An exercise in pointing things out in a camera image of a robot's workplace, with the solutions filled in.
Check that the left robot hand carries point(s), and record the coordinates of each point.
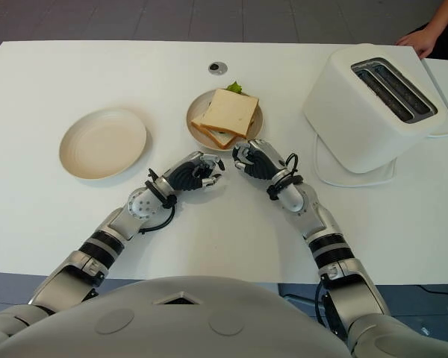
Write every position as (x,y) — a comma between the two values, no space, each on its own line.
(186,175)

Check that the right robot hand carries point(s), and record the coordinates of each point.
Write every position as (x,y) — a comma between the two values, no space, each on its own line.
(259,160)

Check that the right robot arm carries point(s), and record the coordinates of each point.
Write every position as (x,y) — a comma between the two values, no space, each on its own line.
(328,246)

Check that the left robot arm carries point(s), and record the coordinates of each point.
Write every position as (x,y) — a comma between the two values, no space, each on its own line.
(108,242)

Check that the bread slice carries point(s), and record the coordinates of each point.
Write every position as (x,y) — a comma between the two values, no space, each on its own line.
(218,137)
(229,112)

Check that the beige plate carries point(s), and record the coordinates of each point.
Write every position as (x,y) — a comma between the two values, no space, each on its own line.
(196,112)

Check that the green lettuce leaf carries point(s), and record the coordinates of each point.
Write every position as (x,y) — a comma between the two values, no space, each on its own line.
(235,88)

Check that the cream plate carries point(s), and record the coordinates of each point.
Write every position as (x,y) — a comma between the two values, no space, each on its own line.
(102,143)

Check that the cream toaster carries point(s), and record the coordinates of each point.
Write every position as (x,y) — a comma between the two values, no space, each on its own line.
(369,115)

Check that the robot body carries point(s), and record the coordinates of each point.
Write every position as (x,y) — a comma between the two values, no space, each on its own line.
(179,320)

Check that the person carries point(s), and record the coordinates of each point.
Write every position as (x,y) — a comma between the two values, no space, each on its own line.
(433,31)

